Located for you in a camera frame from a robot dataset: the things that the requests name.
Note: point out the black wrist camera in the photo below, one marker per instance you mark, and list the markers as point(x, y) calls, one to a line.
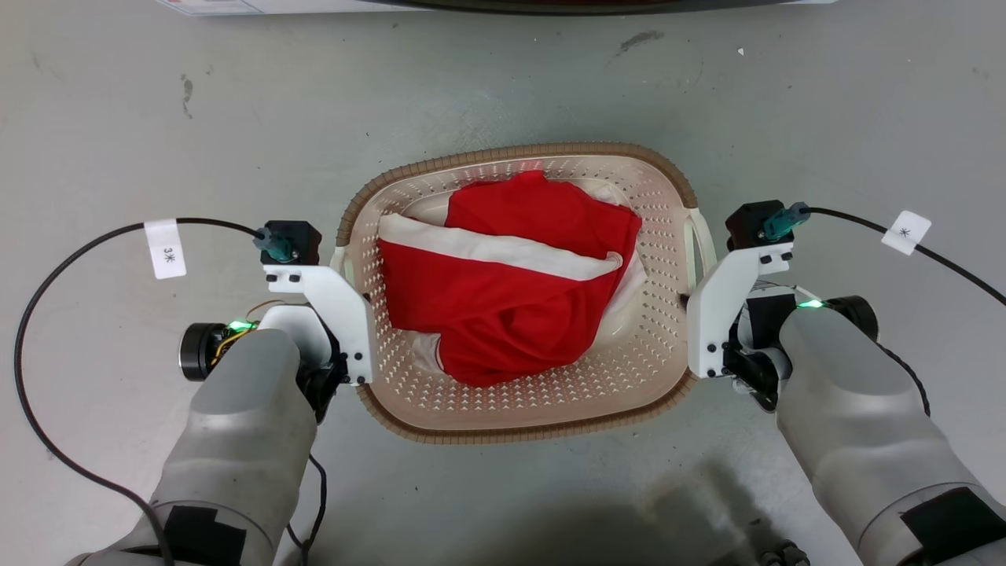
point(748, 224)
point(299, 236)

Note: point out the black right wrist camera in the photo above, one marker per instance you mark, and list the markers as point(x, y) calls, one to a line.
point(748, 224)

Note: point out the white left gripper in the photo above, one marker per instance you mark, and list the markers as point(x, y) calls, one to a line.
point(346, 314)

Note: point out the dark robot base part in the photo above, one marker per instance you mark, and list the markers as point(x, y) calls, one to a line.
point(782, 554)

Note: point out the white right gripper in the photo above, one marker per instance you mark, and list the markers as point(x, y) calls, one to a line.
point(719, 314)

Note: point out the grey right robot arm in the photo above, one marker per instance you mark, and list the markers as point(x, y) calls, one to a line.
point(857, 417)

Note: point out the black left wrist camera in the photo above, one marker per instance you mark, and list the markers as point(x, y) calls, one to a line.
point(299, 236)

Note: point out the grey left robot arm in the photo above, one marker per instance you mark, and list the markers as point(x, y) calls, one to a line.
point(236, 448)

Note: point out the red and white garment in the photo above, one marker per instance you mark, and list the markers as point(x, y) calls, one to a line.
point(503, 306)

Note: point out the beige laundry basket brown rim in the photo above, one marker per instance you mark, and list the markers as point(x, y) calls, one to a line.
point(511, 405)

